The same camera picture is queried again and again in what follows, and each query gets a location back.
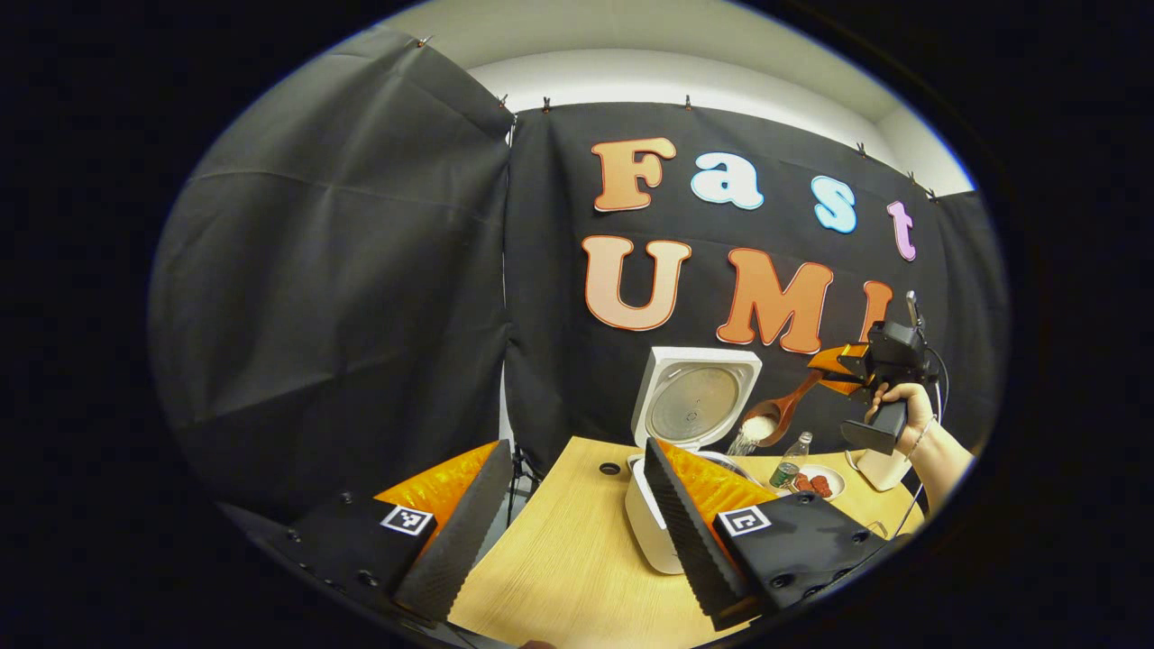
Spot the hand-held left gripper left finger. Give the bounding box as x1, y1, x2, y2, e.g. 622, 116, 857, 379
287, 439, 515, 627

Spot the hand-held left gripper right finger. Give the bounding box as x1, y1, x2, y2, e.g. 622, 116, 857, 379
643, 437, 889, 632

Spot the dark wooden spoon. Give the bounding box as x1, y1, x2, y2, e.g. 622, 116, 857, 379
739, 370, 826, 449

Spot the white rice cooker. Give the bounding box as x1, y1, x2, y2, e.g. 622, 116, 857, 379
625, 347, 764, 575

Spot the black tripod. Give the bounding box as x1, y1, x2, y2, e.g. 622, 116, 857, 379
507, 446, 542, 524

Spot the white toaster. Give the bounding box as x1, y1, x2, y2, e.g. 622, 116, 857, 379
855, 446, 913, 492

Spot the white round plate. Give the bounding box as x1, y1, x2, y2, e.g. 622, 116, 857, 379
783, 464, 847, 499

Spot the clear plastic water bottle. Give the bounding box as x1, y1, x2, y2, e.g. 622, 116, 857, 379
769, 431, 812, 490

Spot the black backdrop cloth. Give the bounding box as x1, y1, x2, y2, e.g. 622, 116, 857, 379
149, 27, 1009, 542

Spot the thin bracelet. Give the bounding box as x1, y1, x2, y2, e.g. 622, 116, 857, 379
906, 416, 939, 462

